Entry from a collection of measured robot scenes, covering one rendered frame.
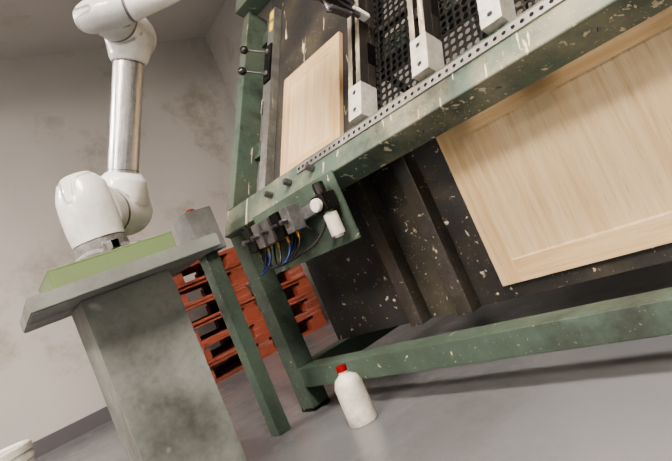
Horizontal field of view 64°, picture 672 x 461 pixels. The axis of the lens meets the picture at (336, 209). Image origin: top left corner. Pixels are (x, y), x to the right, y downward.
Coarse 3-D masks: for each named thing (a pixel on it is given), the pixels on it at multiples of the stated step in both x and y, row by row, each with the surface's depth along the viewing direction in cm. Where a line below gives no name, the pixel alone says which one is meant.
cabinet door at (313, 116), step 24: (336, 48) 198; (312, 72) 209; (336, 72) 193; (288, 96) 219; (312, 96) 204; (336, 96) 189; (288, 120) 214; (312, 120) 199; (336, 120) 185; (288, 144) 209; (312, 144) 195; (288, 168) 204
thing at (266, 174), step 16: (272, 32) 244; (272, 48) 240; (272, 64) 236; (272, 80) 233; (272, 96) 230; (272, 112) 227; (272, 128) 224; (272, 144) 221; (272, 160) 218; (272, 176) 215
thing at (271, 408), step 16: (208, 256) 209; (208, 272) 210; (224, 272) 211; (224, 288) 209; (224, 304) 207; (224, 320) 210; (240, 320) 209; (240, 336) 207; (240, 352) 208; (256, 352) 209; (256, 368) 206; (256, 384) 206; (272, 384) 209; (272, 400) 206; (272, 416) 204; (272, 432) 206
